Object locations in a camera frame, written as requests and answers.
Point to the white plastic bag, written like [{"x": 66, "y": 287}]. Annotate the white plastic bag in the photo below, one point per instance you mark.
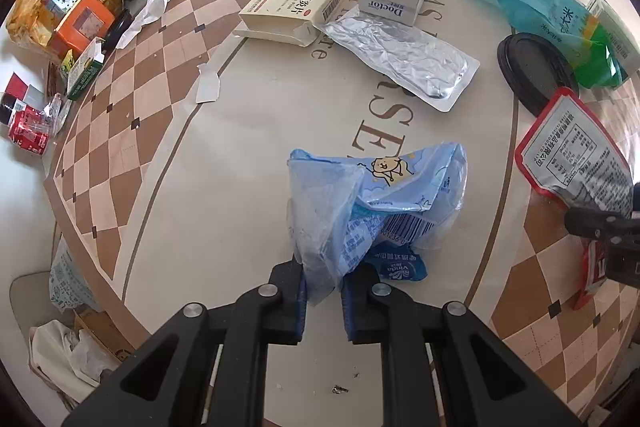
[{"x": 65, "y": 357}]

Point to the small green and white box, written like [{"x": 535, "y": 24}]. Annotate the small green and white box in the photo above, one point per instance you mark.
[{"x": 82, "y": 74}]

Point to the yellow plastic bag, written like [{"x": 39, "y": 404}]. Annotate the yellow plastic bag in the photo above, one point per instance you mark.
[{"x": 27, "y": 19}]

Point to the red wrapper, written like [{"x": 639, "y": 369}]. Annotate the red wrapper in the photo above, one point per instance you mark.
[{"x": 590, "y": 277}]

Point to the printed white and blue bag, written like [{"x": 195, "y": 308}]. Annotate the printed white and blue bag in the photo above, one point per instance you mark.
[{"x": 67, "y": 279}]

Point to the orange box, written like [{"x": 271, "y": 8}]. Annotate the orange box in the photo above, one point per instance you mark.
[{"x": 80, "y": 24}]

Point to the grey padded chair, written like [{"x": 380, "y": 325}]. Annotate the grey padded chair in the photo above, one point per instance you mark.
[{"x": 30, "y": 317}]

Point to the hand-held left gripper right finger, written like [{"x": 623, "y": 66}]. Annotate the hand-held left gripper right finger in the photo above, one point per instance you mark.
[{"x": 348, "y": 312}]

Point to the black round lid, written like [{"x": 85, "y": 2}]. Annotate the black round lid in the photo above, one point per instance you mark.
[{"x": 525, "y": 67}]

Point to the red black and white box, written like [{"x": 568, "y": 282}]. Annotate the red black and white box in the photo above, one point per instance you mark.
[{"x": 17, "y": 92}]

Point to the crumpled white tissue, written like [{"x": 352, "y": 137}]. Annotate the crumpled white tissue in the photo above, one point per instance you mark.
[{"x": 150, "y": 7}]

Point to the black pouch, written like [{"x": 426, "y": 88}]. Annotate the black pouch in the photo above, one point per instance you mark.
[{"x": 117, "y": 29}]

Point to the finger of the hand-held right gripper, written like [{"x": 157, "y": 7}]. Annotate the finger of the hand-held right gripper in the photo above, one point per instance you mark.
[
  {"x": 595, "y": 222},
  {"x": 622, "y": 269}
]

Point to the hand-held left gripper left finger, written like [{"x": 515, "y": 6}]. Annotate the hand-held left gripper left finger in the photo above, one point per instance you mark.
[{"x": 299, "y": 307}]

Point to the red-bordered snack packet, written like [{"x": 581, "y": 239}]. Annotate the red-bordered snack packet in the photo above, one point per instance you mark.
[{"x": 575, "y": 157}]

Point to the green and white carton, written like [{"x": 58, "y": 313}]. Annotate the green and white carton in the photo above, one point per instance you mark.
[{"x": 620, "y": 32}]

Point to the tiled pattern table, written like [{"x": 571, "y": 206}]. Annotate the tiled pattern table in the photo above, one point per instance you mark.
[{"x": 225, "y": 207}]

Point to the blue plastic tissue package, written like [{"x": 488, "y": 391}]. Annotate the blue plastic tissue package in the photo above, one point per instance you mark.
[{"x": 350, "y": 207}]

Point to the white paper scrap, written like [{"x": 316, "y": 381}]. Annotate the white paper scrap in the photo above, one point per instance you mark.
[{"x": 207, "y": 84}]

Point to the silver foil pouch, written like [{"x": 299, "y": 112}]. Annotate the silver foil pouch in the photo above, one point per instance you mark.
[{"x": 400, "y": 52}]

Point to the brown cardboard box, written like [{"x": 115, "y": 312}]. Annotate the brown cardboard box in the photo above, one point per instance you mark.
[{"x": 102, "y": 329}]

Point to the teal and green rice bag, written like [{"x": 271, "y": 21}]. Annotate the teal and green rice bag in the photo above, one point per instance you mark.
[{"x": 530, "y": 2}]

